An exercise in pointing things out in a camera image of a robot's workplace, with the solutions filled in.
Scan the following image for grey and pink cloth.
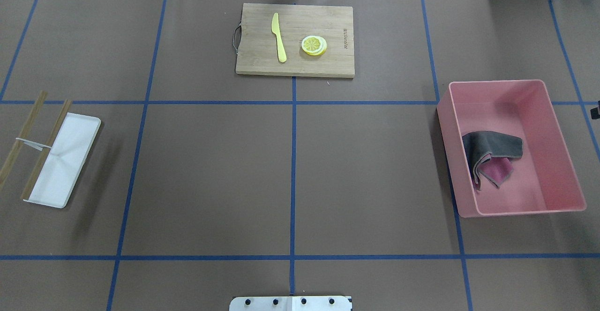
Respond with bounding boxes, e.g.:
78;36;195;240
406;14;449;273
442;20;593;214
462;130;523;190

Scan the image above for yellow lemon slice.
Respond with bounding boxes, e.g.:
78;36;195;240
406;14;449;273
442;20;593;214
300;35;328;56

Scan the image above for brown table mat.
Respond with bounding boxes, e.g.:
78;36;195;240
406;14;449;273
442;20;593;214
1;0;599;311

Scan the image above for bamboo cutting board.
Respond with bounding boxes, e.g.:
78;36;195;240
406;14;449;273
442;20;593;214
235;2;355;79

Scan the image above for yellow plastic knife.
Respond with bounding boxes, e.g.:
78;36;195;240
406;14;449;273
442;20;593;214
270;12;287;63

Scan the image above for pink plastic bin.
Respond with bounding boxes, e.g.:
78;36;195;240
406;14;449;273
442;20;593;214
437;79;587;218

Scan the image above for white rectangular tray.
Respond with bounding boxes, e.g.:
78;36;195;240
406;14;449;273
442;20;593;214
20;112;101;208

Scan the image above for wooden chopstick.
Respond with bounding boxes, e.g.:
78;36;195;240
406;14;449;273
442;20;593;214
21;99;72;201
0;90;48;190

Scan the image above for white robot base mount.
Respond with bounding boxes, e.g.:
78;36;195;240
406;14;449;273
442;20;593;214
229;296;353;311

